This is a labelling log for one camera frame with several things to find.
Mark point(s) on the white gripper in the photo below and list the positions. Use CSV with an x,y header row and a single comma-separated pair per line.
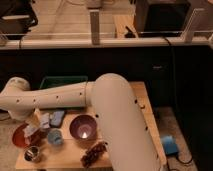
x,y
38,121

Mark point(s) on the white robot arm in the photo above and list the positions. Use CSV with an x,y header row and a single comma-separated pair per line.
x,y
19,101

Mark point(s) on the red bowl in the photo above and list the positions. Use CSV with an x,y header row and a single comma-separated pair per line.
x,y
20,141

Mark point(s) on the purple bowl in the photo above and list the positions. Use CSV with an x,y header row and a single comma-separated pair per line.
x,y
83,127

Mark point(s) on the blue cup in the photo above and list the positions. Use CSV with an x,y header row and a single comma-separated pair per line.
x,y
54,137

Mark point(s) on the small metal pot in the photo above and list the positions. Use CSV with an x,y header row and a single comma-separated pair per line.
x,y
32,154

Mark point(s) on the wooden table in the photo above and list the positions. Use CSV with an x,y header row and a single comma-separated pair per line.
x,y
73,150

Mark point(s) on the dark red grape bunch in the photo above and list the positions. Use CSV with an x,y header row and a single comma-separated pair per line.
x,y
93,154

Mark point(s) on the black office chair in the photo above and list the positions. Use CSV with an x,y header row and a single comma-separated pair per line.
x,y
16,18

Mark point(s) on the blue box on floor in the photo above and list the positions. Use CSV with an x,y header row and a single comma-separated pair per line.
x,y
169,145

